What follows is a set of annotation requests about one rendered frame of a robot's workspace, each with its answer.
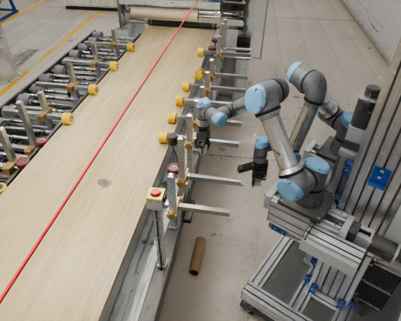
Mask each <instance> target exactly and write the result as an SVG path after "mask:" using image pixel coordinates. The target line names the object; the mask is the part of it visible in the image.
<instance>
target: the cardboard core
mask: <svg viewBox="0 0 401 321"><path fill-rule="evenodd" d="M205 243H206V240H205V238H203V237H197V238H196V240H195V245H194V249H193V254H192V260H191V263H190V268H189V273H190V274H191V275H193V276H198V275H199V273H200V270H201V263H202V257H203V253H204V247H205Z"/></svg>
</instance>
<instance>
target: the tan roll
mask: <svg viewBox="0 0 401 321"><path fill-rule="evenodd" d="M189 11H190V10H186V9H175V8H154V7H143V6H132V7H131V9H130V10H123V12H124V13H130V14H131V16H132V17H136V18H155V19H166V20H184V19H185V17H186V16H187V15H188V13H189ZM199 18H219V19H220V16H219V15H201V14H199V11H198V10H192V11H191V12H190V14H189V16H188V17H187V18H186V20H185V21H195V22H198V21H199Z"/></svg>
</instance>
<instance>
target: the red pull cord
mask: <svg viewBox="0 0 401 321"><path fill-rule="evenodd" d="M197 1H198V0H197ZM197 1H196V2H195V4H194V5H193V7H192V9H193V8H194V6H195V5H196V3H197ZM192 9H191V10H190V11H189V13H188V15H187V16H186V17H185V19H184V21H185V20H186V18H187V17H188V16H189V14H190V12H191V11H192ZM184 21H183V22H182V23H181V25H180V26H179V28H178V30H177V31H176V32H175V34H174V36H173V37H172V38H171V40H170V42H169V43H168V44H167V46H166V47H165V49H164V51H163V52H162V53H161V55H160V57H159V58H158V59H157V61H156V63H155V64H154V65H153V67H152V68H151V70H150V72H149V73H148V74H147V76H146V78H145V79H144V80H143V82H142V84H141V85H140V87H139V88H138V90H137V91H136V93H135V94H134V96H133V97H132V99H131V100H130V102H129V103H128V105H127V106H126V108H125V109H124V111H123V112H122V114H121V115H120V117H119V118H118V120H117V121H116V123H115V124H114V126H113V127H112V129H111V130H110V132H109V133H108V135H107V136H106V138H105V139H104V141H103V142H102V144H101V145H100V147H99V148H98V150H97V151H96V153H95V154H94V156H93V157H92V159H91V160H90V162H89V163H88V165H87V166H86V168H85V169H84V171H83V172H82V174H81V175H80V177H79V178H78V180H77V181H76V183H75V184H74V186H73V187H72V189H71V191H70V192H69V194H68V195H67V197H66V198H65V200H64V201H63V203H62V204H61V206H60V207H59V209H58V210H57V212H56V213H55V215H54V216H53V218H52V219H51V221H50V222H49V224H48V225H47V227H46V228H45V230H44V231H43V233H42V234H41V236H40V237H39V239H38V240H37V242H36V243H35V245H34V246H33V248H32V249H31V251H30V252H29V254H28V255H27V257H26V258H25V260H24V261H23V263H22V264H21V266H20V267H19V269H18V270H17V272H16V273H15V275H14V276H13V278H12V279H11V281H10V282H9V284H8V285H7V287H6V288H5V290H4V291H3V293H2V294H1V296H0V304H1V302H2V301H3V299H4V298H5V296H6V295H7V293H8V292H9V290H10V289H11V287H12V285H13V284H14V283H15V281H16V279H17V278H18V276H19V274H20V273H21V272H22V270H23V268H24V267H25V265H26V264H27V263H28V261H29V259H30V258H31V256H32V255H33V253H34V252H35V250H36V249H37V247H38V245H39V244H40V243H41V241H42V239H43V238H44V237H45V235H46V233H47V232H48V230H49V228H50V227H51V226H52V224H53V223H54V221H55V219H56V218H57V216H58V215H59V213H60V212H61V210H62V209H63V207H64V206H65V204H66V203H67V201H68V199H69V198H70V197H71V195H72V193H73V192H74V190H75V189H76V187H77V186H78V184H79V183H80V181H81V179H82V178H83V177H84V175H85V173H86V172H87V170H88V169H89V167H90V166H91V164H92V163H93V161H94V160H95V158H96V157H97V155H98V153H99V152H100V151H101V149H102V147H103V146H104V144H105V142H106V141H107V140H108V138H109V137H110V135H111V133H112V132H113V131H114V129H115V127H116V126H117V124H118V123H119V121H120V120H121V118H122V117H123V115H124V113H125V112H126V111H127V109H128V107H129V106H130V104H131V103H132V102H133V100H134V98H135V97H136V95H137V93H138V92H139V91H140V89H141V87H142V86H143V84H144V83H145V81H146V80H147V78H148V77H149V75H150V74H151V72H152V71H153V69H154V67H155V66H156V65H157V63H158V61H159V60H160V58H161V57H162V55H163V54H164V52H165V51H166V49H167V47H168V46H169V45H170V43H171V41H172V40H173V38H174V37H175V35H176V34H177V32H178V31H179V29H180V28H181V26H182V25H183V23H184Z"/></svg>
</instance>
